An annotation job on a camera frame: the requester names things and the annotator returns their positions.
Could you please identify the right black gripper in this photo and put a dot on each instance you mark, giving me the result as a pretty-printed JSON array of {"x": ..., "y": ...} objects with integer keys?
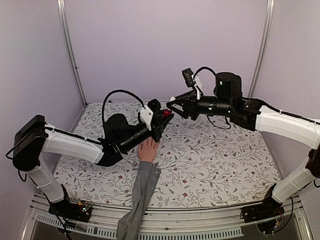
[{"x": 191, "y": 103}]

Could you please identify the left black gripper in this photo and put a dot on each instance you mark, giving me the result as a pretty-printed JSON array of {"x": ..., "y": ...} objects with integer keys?
[{"x": 159, "y": 124}]

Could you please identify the red nail polish bottle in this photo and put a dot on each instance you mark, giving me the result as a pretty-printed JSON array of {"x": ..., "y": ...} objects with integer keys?
[{"x": 166, "y": 113}]

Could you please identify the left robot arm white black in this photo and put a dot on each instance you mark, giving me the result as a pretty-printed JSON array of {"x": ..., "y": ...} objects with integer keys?
[{"x": 38, "y": 137}]

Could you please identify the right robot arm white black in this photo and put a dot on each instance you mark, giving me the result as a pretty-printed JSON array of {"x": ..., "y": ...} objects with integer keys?
[{"x": 254, "y": 115}]

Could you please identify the person's hand on table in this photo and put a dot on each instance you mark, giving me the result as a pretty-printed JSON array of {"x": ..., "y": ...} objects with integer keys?
[{"x": 147, "y": 150}]

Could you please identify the floral patterned table cloth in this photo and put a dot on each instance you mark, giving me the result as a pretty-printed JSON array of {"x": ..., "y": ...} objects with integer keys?
[{"x": 203, "y": 163}]

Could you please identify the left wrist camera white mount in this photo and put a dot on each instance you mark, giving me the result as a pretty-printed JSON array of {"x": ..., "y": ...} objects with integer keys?
[{"x": 148, "y": 111}]

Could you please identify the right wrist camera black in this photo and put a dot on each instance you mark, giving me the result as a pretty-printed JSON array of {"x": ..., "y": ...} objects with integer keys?
[{"x": 193, "y": 81}]

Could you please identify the front aluminium rail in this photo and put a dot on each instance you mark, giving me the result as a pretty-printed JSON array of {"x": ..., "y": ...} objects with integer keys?
[{"x": 209, "y": 223}]

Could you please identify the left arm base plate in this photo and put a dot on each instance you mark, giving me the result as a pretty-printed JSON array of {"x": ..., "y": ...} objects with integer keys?
[{"x": 80, "y": 211}]

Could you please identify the right aluminium frame post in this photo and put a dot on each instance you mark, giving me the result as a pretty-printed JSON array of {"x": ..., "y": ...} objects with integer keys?
[{"x": 270, "y": 5}]

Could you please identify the aluminium frame post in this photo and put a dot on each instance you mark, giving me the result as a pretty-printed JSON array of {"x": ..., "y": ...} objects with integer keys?
[
  {"x": 61, "y": 6},
  {"x": 270, "y": 5}
]

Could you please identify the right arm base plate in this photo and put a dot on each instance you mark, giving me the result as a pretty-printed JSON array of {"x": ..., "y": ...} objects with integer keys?
[{"x": 268, "y": 216}]

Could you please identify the left aluminium frame post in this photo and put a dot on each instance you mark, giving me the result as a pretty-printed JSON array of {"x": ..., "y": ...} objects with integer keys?
[{"x": 61, "y": 6}]

